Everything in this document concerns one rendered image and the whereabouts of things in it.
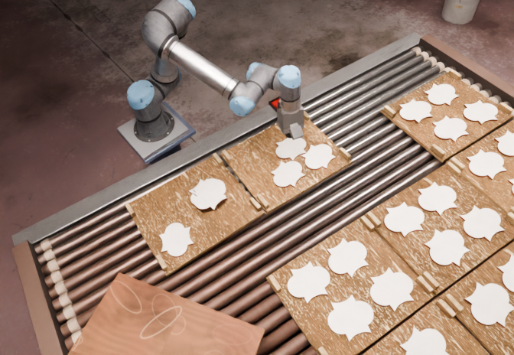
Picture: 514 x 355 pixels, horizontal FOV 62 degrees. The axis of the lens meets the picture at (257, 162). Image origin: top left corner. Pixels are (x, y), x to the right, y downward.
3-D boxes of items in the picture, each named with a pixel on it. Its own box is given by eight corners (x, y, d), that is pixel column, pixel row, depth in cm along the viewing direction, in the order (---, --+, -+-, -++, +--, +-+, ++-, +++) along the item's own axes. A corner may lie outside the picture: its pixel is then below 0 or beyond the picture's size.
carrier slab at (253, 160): (220, 155, 177) (220, 153, 176) (300, 113, 189) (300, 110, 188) (267, 214, 158) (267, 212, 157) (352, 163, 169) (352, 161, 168)
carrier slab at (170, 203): (125, 207, 165) (125, 206, 163) (216, 157, 177) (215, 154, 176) (167, 277, 146) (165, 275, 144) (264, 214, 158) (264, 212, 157)
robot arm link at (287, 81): (282, 60, 146) (305, 66, 143) (283, 84, 155) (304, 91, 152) (271, 74, 142) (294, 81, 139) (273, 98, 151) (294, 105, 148)
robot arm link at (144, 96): (128, 116, 186) (118, 93, 175) (148, 96, 192) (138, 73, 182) (150, 125, 182) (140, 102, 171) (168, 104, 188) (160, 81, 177)
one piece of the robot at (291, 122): (286, 118, 147) (287, 148, 160) (310, 111, 148) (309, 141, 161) (274, 96, 154) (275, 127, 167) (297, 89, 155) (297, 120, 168)
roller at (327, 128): (48, 280, 153) (42, 275, 149) (439, 66, 208) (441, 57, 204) (52, 291, 150) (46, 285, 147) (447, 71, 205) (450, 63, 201)
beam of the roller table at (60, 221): (18, 242, 166) (11, 235, 161) (412, 40, 224) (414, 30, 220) (24, 258, 161) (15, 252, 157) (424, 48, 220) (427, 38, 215)
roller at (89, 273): (52, 291, 150) (46, 286, 147) (447, 71, 205) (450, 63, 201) (56, 303, 148) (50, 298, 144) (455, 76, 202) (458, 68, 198)
